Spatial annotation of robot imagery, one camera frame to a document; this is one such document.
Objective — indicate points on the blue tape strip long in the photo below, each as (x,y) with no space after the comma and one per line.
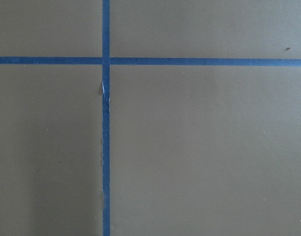
(106,116)

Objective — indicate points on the blue tape strip crossing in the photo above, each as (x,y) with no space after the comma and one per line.
(151,61)

